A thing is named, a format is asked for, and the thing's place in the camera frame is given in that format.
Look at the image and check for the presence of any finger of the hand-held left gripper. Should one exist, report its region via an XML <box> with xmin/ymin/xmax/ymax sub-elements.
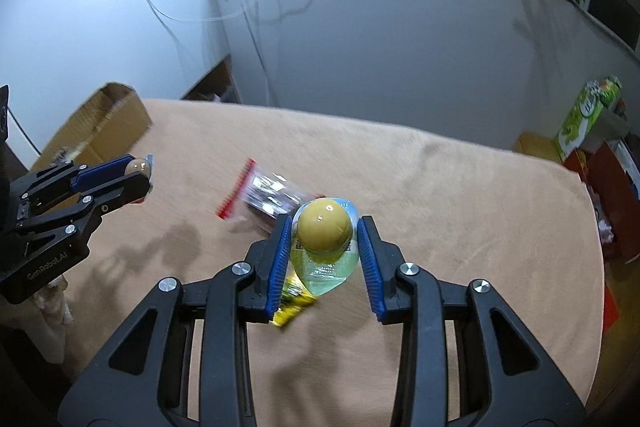
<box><xmin>19</xmin><ymin>170</ymin><xmax>153</xmax><ymax>249</ymax></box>
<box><xmin>20</xmin><ymin>155</ymin><xmax>137</xmax><ymax>204</ymax></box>

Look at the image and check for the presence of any yellow egg packet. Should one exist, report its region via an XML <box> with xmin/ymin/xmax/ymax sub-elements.
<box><xmin>290</xmin><ymin>196</ymin><xmax>362</xmax><ymax>297</ymax></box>

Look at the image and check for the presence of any small brown egg packet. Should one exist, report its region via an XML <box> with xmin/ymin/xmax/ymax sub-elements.
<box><xmin>125</xmin><ymin>153</ymin><xmax>155</xmax><ymax>205</ymax></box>

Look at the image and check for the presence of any yellow-brown cardboard box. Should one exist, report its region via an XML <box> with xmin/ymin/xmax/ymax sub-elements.
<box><xmin>515</xmin><ymin>133</ymin><xmax>564</xmax><ymax>166</ymax></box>

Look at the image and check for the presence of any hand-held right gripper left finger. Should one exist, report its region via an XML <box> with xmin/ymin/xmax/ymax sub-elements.
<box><xmin>57</xmin><ymin>214</ymin><xmax>295</xmax><ymax>427</ymax></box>

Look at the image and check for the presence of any white wardrobe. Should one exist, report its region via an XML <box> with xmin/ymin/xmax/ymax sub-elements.
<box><xmin>0</xmin><ymin>0</ymin><xmax>236</xmax><ymax>168</ymax></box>

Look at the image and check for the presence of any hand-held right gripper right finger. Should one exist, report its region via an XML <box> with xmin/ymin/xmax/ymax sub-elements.
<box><xmin>357</xmin><ymin>215</ymin><xmax>587</xmax><ymax>427</ymax></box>

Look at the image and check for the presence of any clear red-edged snack packet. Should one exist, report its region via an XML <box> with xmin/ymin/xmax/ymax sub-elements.
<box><xmin>215</xmin><ymin>158</ymin><xmax>326</xmax><ymax>233</ymax></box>

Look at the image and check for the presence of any red box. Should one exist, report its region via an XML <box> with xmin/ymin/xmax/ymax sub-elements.
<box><xmin>565</xmin><ymin>139</ymin><xmax>640</xmax><ymax>264</ymax></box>

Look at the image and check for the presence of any yellow snack packet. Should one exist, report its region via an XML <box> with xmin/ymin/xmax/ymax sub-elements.
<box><xmin>272</xmin><ymin>272</ymin><xmax>319</xmax><ymax>329</ymax></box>

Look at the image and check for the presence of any hanging white cable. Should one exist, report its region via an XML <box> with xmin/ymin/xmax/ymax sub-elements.
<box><xmin>242</xmin><ymin>0</ymin><xmax>281</xmax><ymax>105</ymax></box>

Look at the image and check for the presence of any white fuzzy cloth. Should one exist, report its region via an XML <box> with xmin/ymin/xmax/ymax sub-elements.
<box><xmin>34</xmin><ymin>279</ymin><xmax>74</xmax><ymax>329</ymax></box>

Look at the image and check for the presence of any green and white carton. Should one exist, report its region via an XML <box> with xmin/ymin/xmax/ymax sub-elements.
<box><xmin>556</xmin><ymin>76</ymin><xmax>629</xmax><ymax>162</ymax></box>

